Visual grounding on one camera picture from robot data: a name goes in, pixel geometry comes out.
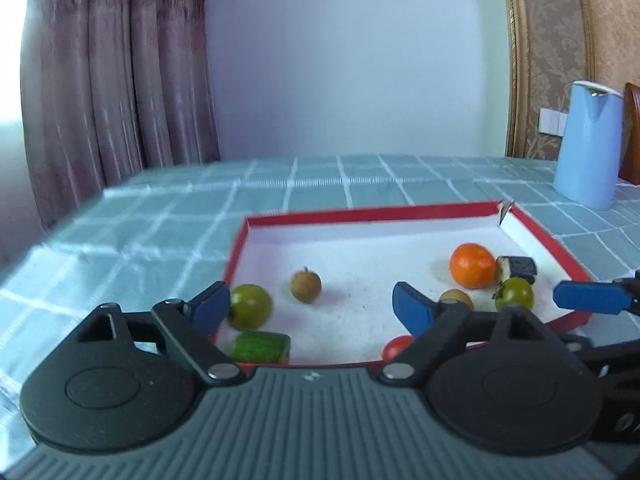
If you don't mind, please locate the orange tangerine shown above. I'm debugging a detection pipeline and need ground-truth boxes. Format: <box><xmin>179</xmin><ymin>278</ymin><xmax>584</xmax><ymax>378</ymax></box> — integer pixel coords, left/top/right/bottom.
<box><xmin>449</xmin><ymin>243</ymin><xmax>497</xmax><ymax>289</ymax></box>

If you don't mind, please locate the light blue kettle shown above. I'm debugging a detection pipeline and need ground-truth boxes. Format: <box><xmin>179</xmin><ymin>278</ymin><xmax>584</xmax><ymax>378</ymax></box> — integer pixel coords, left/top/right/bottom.
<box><xmin>552</xmin><ymin>80</ymin><xmax>626</xmax><ymax>211</ymax></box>

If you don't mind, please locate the green tomato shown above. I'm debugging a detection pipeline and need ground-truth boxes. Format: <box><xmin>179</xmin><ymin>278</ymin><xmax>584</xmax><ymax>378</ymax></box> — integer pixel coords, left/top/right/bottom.
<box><xmin>227</xmin><ymin>284</ymin><xmax>273</xmax><ymax>332</ymax></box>
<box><xmin>492</xmin><ymin>277</ymin><xmax>535</xmax><ymax>312</ymax></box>

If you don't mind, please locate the pink patterned curtain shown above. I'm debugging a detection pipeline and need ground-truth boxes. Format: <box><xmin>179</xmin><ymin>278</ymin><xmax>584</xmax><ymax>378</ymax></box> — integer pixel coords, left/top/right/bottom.
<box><xmin>20</xmin><ymin>0</ymin><xmax>221</xmax><ymax>233</ymax></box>

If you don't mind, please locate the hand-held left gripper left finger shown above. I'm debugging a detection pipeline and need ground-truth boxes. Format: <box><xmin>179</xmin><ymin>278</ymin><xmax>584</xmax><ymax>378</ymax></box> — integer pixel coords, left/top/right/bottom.
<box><xmin>75</xmin><ymin>281</ymin><xmax>246</xmax><ymax>386</ymax></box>

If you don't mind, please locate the red cardboard box lid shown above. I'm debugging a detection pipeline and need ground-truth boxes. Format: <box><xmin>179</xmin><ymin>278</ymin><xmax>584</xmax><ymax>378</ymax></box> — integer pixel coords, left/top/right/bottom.
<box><xmin>215</xmin><ymin>201</ymin><xmax>593</xmax><ymax>367</ymax></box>

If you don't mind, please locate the red cherry tomato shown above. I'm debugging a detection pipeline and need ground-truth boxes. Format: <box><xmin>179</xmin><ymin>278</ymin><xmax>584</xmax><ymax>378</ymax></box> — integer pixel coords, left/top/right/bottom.
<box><xmin>381</xmin><ymin>336</ymin><xmax>417</xmax><ymax>362</ymax></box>

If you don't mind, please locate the white wall switch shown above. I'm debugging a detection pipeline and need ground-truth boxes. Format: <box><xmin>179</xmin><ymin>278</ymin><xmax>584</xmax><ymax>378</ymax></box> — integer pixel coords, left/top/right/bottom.
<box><xmin>539</xmin><ymin>108</ymin><xmax>568</xmax><ymax>136</ymax></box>

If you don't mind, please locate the wooden chair back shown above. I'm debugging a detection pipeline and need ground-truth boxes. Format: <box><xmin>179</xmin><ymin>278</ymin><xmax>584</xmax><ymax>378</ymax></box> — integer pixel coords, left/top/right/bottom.
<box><xmin>620</xmin><ymin>82</ymin><xmax>640</xmax><ymax>186</ymax></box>

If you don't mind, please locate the gold framed wall panel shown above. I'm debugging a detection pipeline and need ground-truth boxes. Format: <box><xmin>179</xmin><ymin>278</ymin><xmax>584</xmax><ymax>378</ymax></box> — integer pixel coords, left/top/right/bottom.
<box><xmin>500</xmin><ymin>0</ymin><xmax>640</xmax><ymax>161</ymax></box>

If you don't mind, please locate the green cucumber piece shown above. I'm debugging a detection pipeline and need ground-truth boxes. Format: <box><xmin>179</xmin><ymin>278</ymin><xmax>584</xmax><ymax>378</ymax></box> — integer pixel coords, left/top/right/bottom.
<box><xmin>231</xmin><ymin>331</ymin><xmax>292</xmax><ymax>365</ymax></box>

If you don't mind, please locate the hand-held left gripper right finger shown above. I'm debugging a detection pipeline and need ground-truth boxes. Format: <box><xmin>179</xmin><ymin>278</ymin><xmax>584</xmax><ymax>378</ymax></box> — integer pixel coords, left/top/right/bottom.
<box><xmin>378</xmin><ymin>281</ymin><xmax>566</xmax><ymax>387</ymax></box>

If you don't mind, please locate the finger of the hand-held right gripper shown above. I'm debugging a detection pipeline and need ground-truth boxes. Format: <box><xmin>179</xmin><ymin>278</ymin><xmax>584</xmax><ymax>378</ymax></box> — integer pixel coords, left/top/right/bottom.
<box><xmin>553</xmin><ymin>271</ymin><xmax>640</xmax><ymax>317</ymax></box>

